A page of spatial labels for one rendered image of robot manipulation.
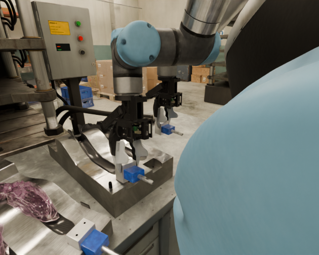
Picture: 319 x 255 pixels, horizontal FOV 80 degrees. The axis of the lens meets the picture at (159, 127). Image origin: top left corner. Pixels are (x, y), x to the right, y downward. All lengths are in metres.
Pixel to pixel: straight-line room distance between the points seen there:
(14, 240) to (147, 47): 0.49
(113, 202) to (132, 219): 0.08
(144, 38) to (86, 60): 1.04
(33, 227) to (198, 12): 0.58
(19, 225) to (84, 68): 1.02
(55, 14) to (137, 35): 1.00
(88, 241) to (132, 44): 0.41
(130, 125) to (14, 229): 0.35
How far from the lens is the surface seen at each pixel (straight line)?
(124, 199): 0.59
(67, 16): 1.36
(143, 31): 0.37
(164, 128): 0.78
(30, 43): 1.12
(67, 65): 1.33
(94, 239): 0.50
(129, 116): 0.49
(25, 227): 0.58
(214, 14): 0.40
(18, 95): 1.19
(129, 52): 0.36
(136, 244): 0.76
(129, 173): 0.53
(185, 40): 0.42
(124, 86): 0.47
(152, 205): 0.64
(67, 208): 0.60
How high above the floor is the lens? 1.25
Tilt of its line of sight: 23 degrees down
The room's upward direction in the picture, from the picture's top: straight up
